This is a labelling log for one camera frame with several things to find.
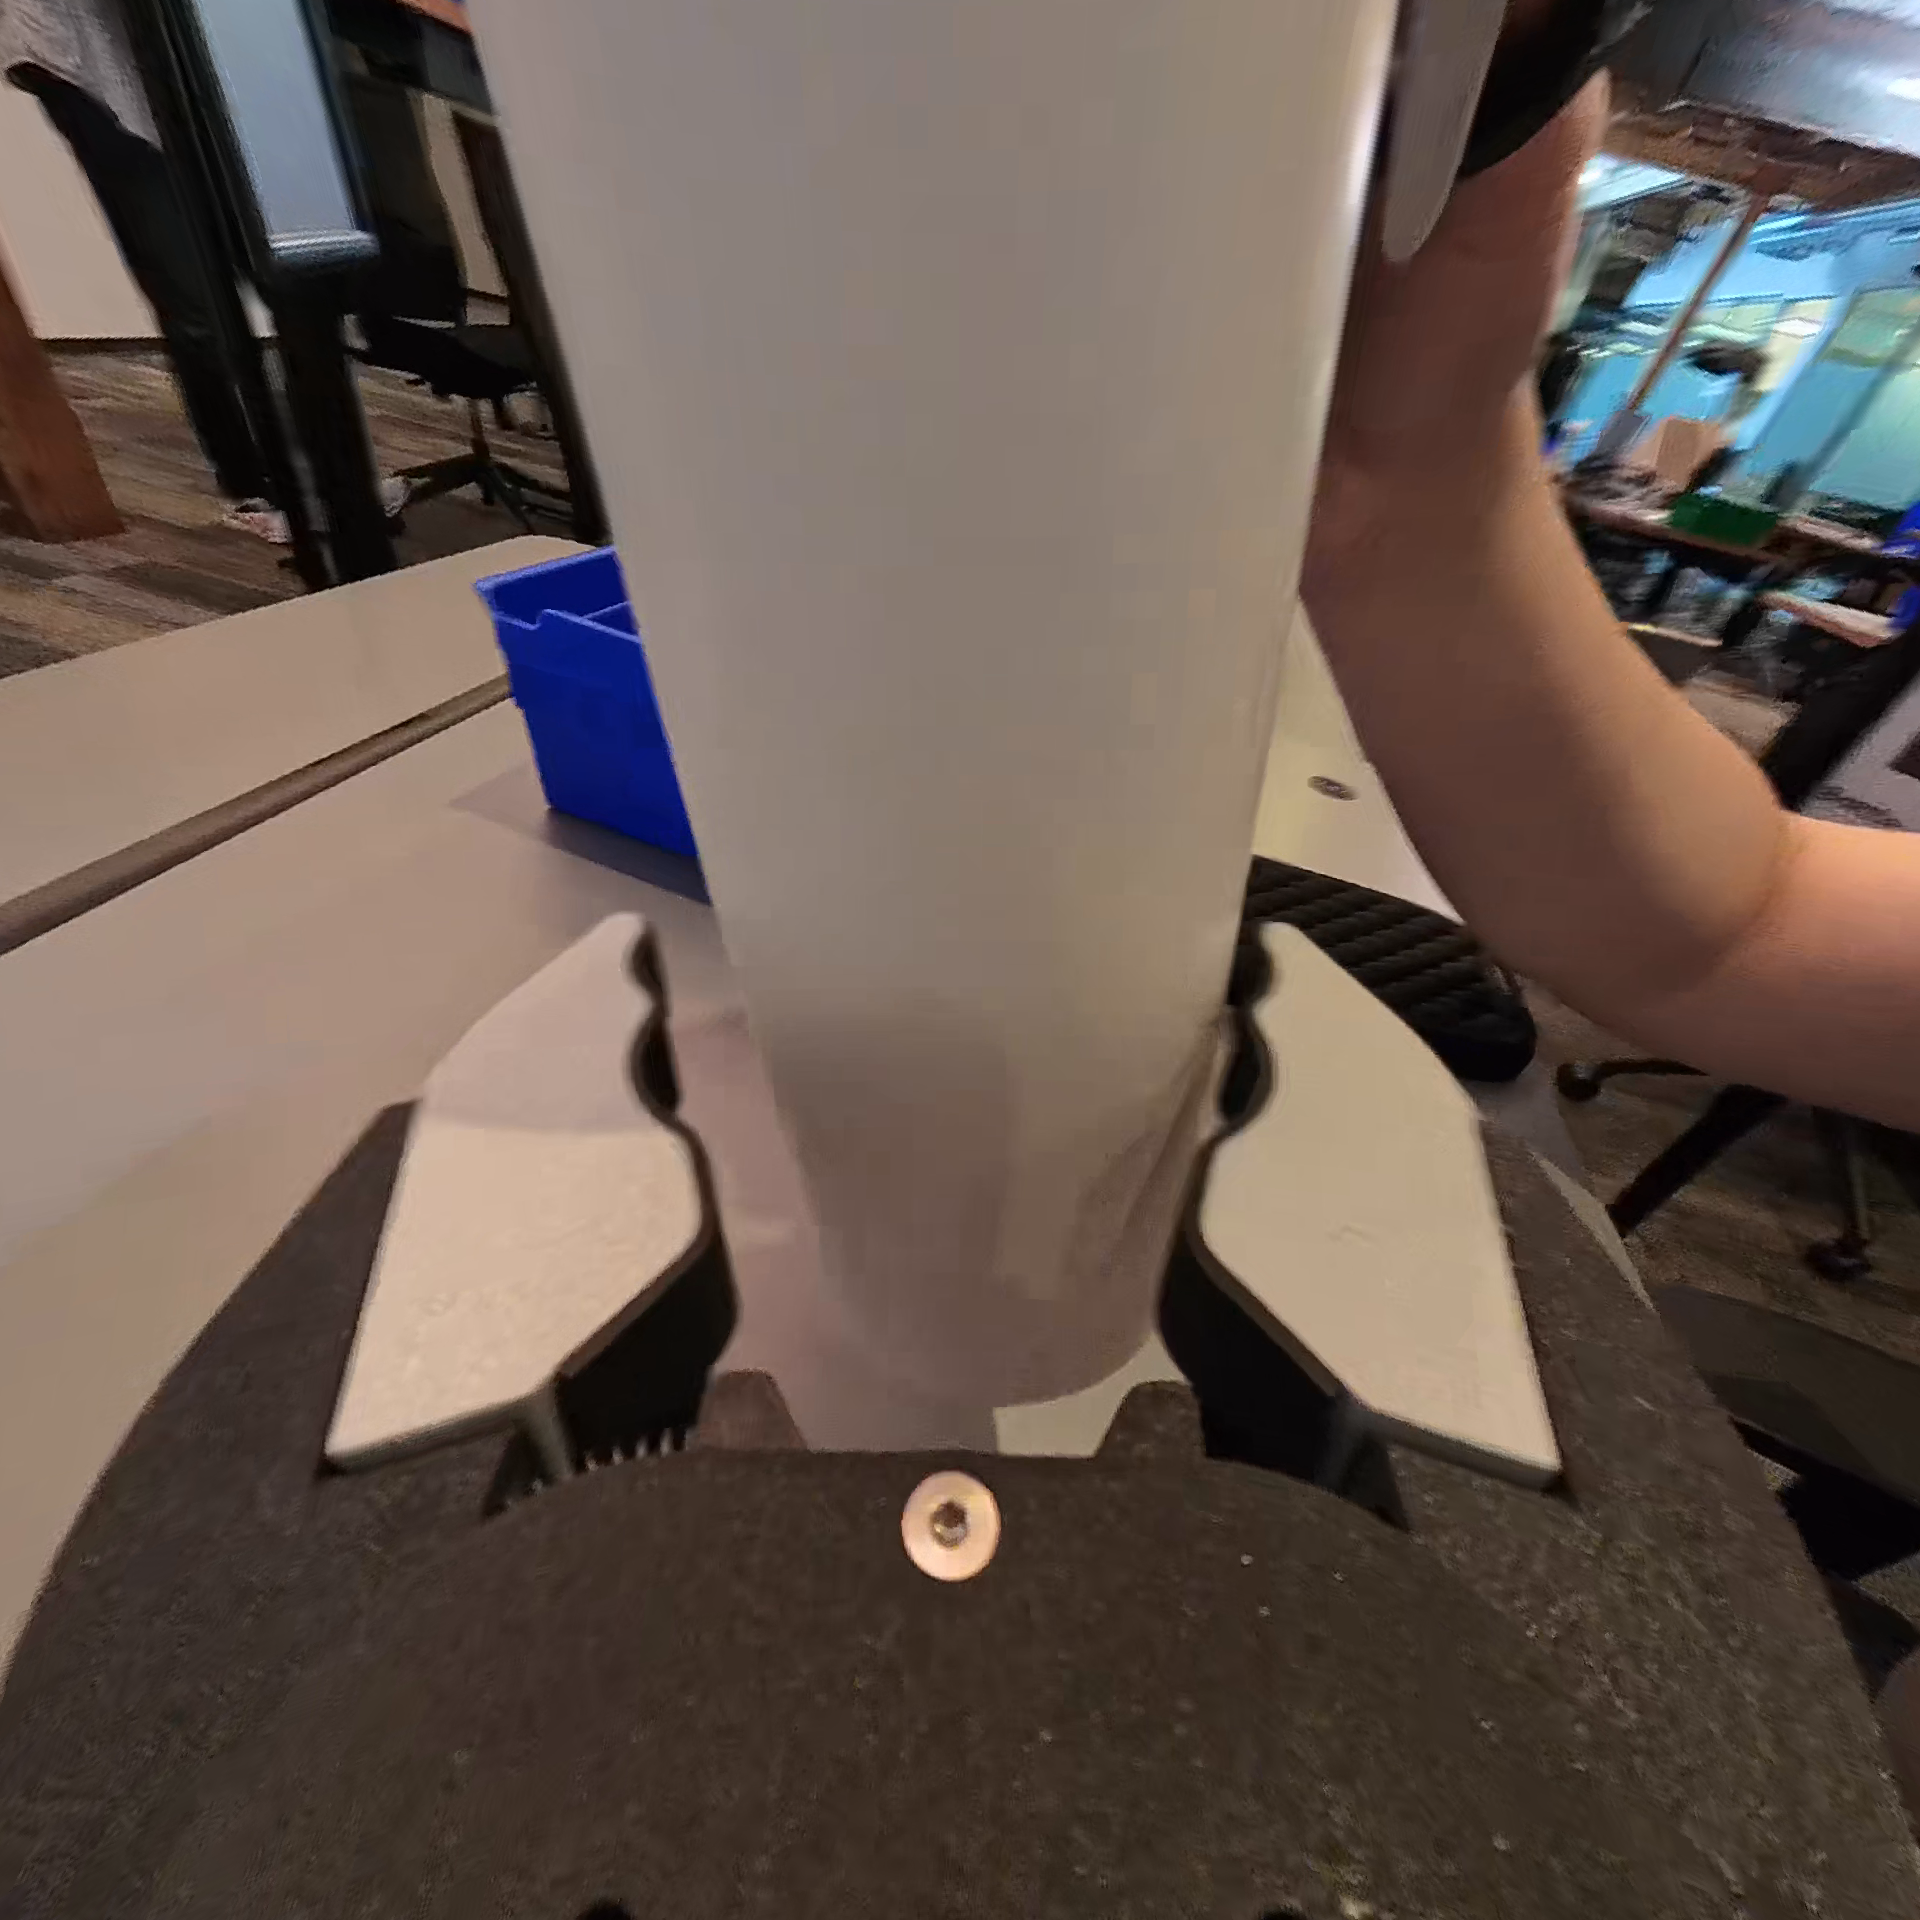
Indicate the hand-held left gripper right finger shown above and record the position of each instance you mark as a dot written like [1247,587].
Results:
[1366,1230]

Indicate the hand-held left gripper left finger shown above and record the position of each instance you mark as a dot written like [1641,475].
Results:
[523,1202]

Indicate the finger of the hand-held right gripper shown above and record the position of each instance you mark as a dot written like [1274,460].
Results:
[1440,106]

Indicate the blue plastic bin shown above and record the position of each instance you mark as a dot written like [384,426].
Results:
[600,722]

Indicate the white plastic bottle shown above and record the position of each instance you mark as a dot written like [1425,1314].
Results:
[960,601]

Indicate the person's right forearm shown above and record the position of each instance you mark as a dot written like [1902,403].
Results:
[1621,869]

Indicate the person's right hand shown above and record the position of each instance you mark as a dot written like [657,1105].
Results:
[1455,389]

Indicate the black office chair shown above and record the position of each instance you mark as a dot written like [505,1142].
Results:
[1694,1162]
[451,375]

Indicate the green bin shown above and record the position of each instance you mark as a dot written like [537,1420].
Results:
[1722,519]

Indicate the wooden table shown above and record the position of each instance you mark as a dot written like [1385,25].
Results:
[1816,587]

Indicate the black framed sign easel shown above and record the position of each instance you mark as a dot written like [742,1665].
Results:
[285,121]

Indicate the wooden post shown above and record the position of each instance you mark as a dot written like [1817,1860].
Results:
[43,436]

